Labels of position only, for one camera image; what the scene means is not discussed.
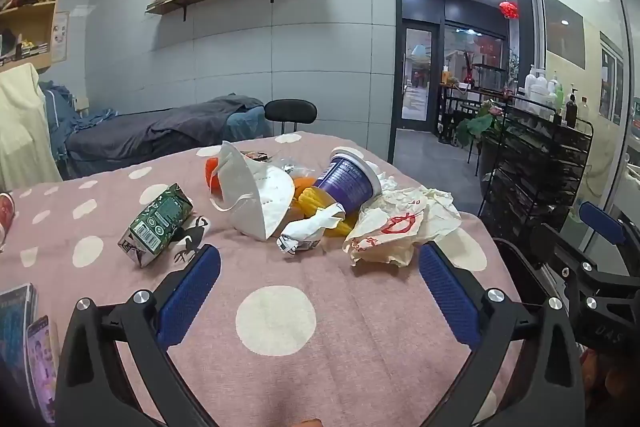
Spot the wall poster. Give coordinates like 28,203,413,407
51,11,69,62

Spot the red-printed paper wrapper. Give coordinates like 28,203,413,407
342,187,431,268

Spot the massage bed with grey cover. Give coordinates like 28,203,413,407
65,94,266,172

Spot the red round object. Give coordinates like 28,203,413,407
0,192,16,243

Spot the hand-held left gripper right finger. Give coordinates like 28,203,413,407
417,241,586,427

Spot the green drink carton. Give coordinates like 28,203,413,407
117,183,194,269

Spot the orange knitted ball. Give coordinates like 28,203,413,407
204,157,224,196

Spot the purple paper cup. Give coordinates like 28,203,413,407
314,147,383,214

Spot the dark brown pump bottle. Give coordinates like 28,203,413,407
565,87,581,128

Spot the black wire rack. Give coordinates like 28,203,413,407
477,104,593,248

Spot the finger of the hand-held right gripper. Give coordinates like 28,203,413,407
579,201,640,260
530,222,601,278

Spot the black door frame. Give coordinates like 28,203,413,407
390,0,533,162

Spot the blue cloth heap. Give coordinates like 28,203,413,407
40,81,118,142

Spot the white wrapper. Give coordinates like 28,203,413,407
276,203,347,259

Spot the glossy printed packet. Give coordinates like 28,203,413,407
26,316,60,423
0,283,39,408

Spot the glass fish tank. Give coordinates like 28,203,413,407
472,63,506,90

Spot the black side table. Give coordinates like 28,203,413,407
438,82,506,144

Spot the white face mask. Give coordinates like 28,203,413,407
209,141,296,242

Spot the orange fruit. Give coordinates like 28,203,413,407
292,176,317,198

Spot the potted green plant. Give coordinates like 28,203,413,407
455,102,507,148

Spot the black stool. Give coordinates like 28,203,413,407
263,99,318,138

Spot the cream cloth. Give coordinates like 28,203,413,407
0,63,63,192

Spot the yellow snack packet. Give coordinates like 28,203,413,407
292,187,358,238

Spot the clear plastic bag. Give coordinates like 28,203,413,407
272,154,313,180

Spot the person's right hand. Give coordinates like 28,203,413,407
580,349,640,408

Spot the large white pump bottle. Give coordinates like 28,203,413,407
522,64,549,104

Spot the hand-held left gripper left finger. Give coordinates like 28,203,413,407
54,243,223,427

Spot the pink polka-dot blanket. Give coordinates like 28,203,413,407
0,132,531,427

